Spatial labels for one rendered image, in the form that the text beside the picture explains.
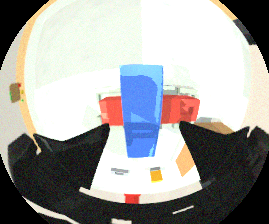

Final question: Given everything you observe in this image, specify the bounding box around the light blue rectangular plate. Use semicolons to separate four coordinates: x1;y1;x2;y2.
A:
119;64;164;158

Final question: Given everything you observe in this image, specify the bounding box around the red long block with slots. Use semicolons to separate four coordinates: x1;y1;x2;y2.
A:
99;94;200;126

